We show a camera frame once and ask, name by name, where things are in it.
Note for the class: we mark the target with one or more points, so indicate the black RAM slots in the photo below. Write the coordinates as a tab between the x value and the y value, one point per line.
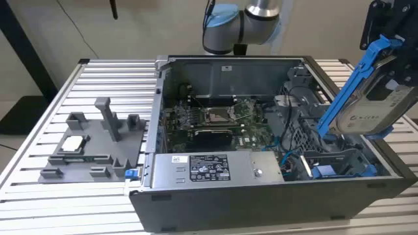
213	100

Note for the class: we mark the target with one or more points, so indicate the black desk leg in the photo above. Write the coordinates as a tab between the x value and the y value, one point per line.
26	54

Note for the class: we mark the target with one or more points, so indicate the black floor base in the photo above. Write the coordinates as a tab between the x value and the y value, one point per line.
23	115

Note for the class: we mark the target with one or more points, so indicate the green Dell motherboard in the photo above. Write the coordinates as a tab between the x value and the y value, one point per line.
254	132

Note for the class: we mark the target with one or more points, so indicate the silver power supply unit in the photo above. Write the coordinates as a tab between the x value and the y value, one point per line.
242	169

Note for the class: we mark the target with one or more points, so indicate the black open PC case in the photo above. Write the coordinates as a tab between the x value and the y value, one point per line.
229	208

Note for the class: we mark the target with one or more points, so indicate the blue case latch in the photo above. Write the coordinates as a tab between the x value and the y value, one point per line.
130	174

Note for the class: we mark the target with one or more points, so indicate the thin metal locking lever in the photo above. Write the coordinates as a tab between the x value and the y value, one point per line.
200	102

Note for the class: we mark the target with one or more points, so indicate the black graphics card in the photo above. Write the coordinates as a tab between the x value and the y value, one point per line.
210	140

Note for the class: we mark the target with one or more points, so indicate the hard disk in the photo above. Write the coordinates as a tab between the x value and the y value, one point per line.
360	117

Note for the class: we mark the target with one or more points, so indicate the green RAM stick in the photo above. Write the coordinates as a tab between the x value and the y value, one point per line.
89	159

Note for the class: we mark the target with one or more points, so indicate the empty blue disk carrier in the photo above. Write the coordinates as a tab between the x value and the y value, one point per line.
326	171

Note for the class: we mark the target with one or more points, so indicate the silver CPU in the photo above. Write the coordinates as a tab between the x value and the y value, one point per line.
74	144

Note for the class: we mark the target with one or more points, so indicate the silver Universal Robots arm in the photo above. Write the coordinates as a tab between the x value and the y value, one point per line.
225	36

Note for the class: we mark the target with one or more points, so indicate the black hanging rod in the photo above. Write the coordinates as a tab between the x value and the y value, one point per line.
114	9

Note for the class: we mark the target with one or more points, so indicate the gray metal drive cage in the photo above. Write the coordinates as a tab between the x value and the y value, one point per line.
310	115

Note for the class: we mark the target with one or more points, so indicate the gray parts rack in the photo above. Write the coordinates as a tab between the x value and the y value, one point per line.
98	147

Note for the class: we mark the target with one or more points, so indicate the CPU socket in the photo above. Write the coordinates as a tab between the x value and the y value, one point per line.
217	115

